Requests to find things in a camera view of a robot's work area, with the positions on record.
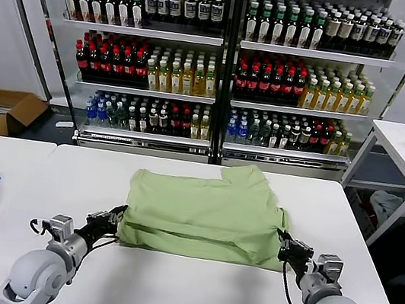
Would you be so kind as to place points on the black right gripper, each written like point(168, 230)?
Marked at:
point(302, 262)

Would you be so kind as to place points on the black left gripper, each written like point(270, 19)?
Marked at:
point(97, 230)

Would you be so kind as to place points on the light green polo shirt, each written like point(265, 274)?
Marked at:
point(196, 213)

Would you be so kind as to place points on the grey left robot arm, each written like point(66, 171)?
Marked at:
point(37, 272)

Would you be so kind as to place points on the black left wrist connector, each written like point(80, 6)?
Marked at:
point(38, 226)

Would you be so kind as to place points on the white metal cabinet shelf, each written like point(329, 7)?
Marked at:
point(140, 31)
point(286, 155)
point(146, 92)
point(318, 54)
point(301, 111)
point(143, 138)

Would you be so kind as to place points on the small dark bottle white cap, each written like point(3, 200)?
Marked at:
point(142, 121)
point(152, 122)
point(294, 139)
point(305, 140)
point(284, 138)
point(274, 137)
point(163, 123)
point(132, 119)

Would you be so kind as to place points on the small clear green bottle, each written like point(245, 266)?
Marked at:
point(122, 118)
point(112, 116)
point(264, 135)
point(253, 133)

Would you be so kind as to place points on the small blue water bottle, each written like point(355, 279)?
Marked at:
point(91, 113)
point(102, 115)
point(242, 133)
point(231, 131)

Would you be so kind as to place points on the white flat floor piece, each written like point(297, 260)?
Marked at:
point(64, 124)

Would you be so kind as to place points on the white crumpled cloth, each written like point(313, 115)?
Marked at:
point(384, 206)

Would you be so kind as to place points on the small red cap cola bottle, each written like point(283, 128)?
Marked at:
point(185, 124)
point(174, 123)
point(326, 140)
point(315, 140)

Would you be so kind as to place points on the small yellow juice bottle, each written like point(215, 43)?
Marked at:
point(195, 127)
point(204, 128)
point(345, 145)
point(334, 144)

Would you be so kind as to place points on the white side table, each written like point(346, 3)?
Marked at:
point(403, 149)

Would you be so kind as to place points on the white beverage display cabinet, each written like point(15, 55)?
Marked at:
point(227, 67)

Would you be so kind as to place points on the green cap dark tea bottle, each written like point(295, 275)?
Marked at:
point(136, 11)
point(96, 6)
point(109, 8)
point(83, 5)
point(70, 4)
point(318, 31)
point(291, 28)
point(305, 30)
point(123, 9)
point(251, 23)
point(278, 26)
point(265, 24)

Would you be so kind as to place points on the white label dark drink bottle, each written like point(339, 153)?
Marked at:
point(217, 12)
point(190, 9)
point(151, 5)
point(384, 36)
point(396, 37)
point(359, 32)
point(163, 7)
point(204, 11)
point(371, 34)
point(176, 8)

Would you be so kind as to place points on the beige label dark drink bottle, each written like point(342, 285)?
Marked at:
point(346, 31)
point(333, 29)

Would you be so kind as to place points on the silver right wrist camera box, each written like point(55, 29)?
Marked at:
point(330, 268)

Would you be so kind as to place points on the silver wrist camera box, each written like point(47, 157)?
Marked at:
point(330, 268)
point(59, 226)

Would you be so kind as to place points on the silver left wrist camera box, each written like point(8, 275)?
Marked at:
point(59, 226)

